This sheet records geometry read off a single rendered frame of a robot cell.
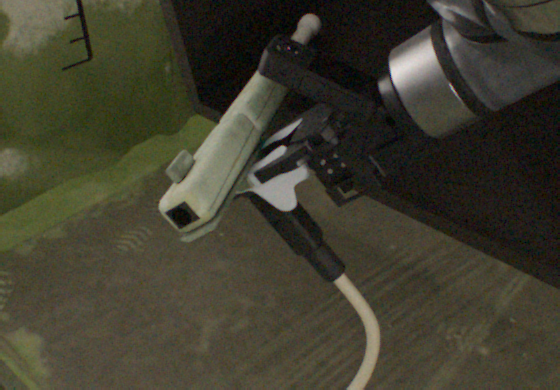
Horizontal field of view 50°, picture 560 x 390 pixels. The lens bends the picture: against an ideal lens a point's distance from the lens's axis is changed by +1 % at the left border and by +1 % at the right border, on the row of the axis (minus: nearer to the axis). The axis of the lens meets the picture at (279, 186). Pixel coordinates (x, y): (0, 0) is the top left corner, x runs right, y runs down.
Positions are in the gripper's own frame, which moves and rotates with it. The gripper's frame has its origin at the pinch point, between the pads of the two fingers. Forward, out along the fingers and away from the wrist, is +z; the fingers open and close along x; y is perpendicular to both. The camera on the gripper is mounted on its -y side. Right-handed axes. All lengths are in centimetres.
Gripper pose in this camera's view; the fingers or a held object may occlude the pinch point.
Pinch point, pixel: (242, 170)
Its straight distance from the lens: 64.3
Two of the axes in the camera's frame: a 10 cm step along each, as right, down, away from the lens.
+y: 6.3, 7.2, 3.1
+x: 2.8, -5.8, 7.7
